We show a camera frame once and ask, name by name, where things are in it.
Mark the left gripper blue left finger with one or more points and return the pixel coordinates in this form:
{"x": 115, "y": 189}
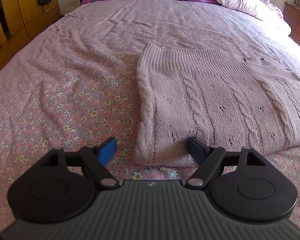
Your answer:
{"x": 95, "y": 159}

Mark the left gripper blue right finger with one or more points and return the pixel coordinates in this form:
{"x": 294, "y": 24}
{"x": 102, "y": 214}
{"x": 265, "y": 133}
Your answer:
{"x": 208, "y": 159}

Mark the pink cable knit cardigan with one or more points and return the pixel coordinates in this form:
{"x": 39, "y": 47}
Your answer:
{"x": 216, "y": 97}

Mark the pink floral bed sheet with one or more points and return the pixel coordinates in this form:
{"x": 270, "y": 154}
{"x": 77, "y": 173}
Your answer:
{"x": 75, "y": 84}

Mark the wooden wardrobe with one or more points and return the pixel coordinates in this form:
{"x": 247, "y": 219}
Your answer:
{"x": 20, "y": 22}

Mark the wooden side cabinet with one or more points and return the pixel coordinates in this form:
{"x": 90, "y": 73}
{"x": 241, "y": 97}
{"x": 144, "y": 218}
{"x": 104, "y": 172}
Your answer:
{"x": 291, "y": 15}

